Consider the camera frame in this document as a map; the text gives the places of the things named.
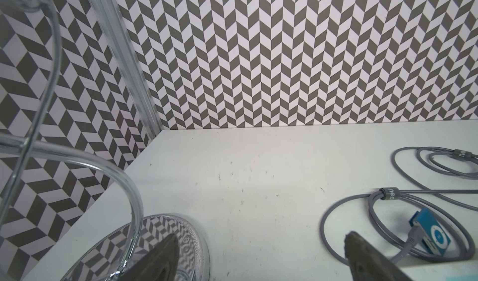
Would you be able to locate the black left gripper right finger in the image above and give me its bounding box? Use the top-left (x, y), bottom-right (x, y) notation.
top-left (344, 231), bottom-right (412, 281)

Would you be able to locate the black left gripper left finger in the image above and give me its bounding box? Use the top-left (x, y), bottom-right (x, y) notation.
top-left (118, 234), bottom-right (180, 281)

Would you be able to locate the blue square mp3 player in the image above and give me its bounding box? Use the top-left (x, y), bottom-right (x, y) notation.
top-left (409, 208), bottom-right (451, 256)

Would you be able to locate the white multicolour power strip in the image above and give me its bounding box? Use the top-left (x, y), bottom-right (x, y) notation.
top-left (402, 261), bottom-right (478, 281)

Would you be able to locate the chrome wire jewelry stand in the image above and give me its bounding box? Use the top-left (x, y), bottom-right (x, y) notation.
top-left (1, 0), bottom-right (209, 281)

